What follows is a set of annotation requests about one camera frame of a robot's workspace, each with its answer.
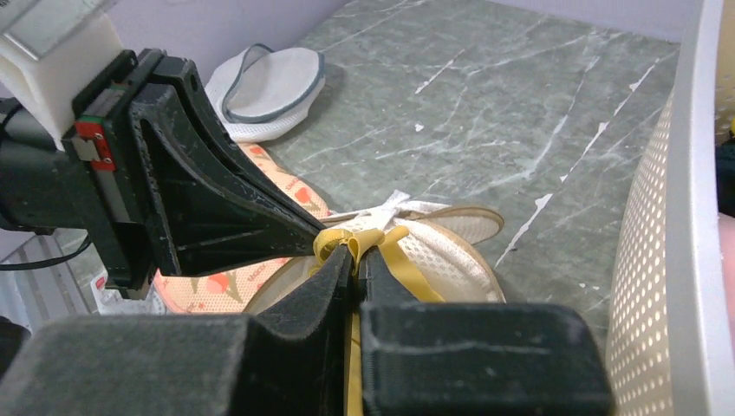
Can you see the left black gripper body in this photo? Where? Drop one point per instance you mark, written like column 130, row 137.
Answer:
column 108, row 189

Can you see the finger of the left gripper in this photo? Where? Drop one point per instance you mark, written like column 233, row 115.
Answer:
column 190, row 238
column 196, row 141

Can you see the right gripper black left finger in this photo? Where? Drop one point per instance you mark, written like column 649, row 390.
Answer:
column 289, row 360

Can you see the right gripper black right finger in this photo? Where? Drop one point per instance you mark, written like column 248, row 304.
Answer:
column 480, row 358

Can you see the mustard yellow bra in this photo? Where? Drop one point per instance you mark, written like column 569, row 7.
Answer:
column 380, row 271

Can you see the white mesh laundry bag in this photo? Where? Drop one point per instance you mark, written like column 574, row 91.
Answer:
column 441, row 242

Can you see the cream plastic laundry basket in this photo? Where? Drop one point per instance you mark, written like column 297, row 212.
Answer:
column 670, row 347

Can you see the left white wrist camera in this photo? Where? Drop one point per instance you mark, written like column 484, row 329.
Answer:
column 50, row 51

